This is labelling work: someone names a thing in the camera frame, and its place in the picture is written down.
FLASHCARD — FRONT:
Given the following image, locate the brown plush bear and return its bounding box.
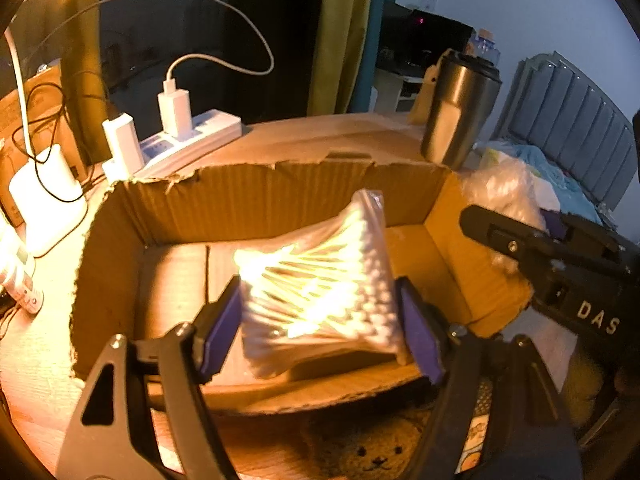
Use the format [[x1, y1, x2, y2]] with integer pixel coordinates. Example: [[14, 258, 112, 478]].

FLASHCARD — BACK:
[[304, 413, 423, 479]]

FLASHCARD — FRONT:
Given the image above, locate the yellow and teal curtain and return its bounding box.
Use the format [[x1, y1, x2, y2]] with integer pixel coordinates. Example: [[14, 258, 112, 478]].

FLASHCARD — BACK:
[[307, 0, 394, 116]]

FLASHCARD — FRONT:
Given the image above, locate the black computer monitor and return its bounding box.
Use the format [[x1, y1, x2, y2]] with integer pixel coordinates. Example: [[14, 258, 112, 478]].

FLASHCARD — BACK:
[[376, 1, 474, 77]]

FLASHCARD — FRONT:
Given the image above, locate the clear water bottle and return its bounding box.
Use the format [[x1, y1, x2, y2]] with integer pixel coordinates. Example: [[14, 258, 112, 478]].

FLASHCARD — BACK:
[[471, 28, 500, 66]]

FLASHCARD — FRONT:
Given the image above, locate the white power strip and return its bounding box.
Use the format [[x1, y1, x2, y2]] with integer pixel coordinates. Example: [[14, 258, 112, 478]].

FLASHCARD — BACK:
[[102, 108, 244, 181]]

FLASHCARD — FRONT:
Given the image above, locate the bag of cotton swabs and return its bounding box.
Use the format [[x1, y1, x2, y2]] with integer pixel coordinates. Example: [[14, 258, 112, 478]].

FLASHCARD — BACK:
[[234, 188, 410, 379]]

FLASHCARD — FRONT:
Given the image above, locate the clear bubble wrap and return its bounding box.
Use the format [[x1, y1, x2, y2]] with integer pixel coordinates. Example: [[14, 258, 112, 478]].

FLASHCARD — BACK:
[[461, 158, 548, 274]]

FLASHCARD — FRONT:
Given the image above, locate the steel travel mug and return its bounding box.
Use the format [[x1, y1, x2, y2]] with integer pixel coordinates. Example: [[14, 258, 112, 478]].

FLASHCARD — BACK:
[[421, 50, 502, 170]]

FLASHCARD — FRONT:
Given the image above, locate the blue patterned blanket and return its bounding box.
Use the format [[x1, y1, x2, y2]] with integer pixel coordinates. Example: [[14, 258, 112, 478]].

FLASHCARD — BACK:
[[491, 141, 602, 226]]

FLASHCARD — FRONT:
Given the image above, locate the green tissue packet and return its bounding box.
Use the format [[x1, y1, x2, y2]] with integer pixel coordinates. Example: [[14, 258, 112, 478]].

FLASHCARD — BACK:
[[456, 414, 489, 474]]

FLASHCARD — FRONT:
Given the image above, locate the brown cardboard box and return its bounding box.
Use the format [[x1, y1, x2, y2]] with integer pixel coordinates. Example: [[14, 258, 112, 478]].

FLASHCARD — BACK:
[[69, 152, 534, 416]]

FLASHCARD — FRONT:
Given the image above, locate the grey padded headboard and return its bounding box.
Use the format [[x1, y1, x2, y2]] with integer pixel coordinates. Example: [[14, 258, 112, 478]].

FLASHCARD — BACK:
[[492, 52, 638, 210]]

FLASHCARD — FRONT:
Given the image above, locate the white computer desk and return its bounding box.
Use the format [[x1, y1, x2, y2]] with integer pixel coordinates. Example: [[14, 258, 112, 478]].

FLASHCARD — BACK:
[[373, 68, 423, 114]]

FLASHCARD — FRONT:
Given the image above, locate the white desk lamp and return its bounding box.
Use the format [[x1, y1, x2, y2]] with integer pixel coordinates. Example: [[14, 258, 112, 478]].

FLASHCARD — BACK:
[[1, 0, 88, 258]]

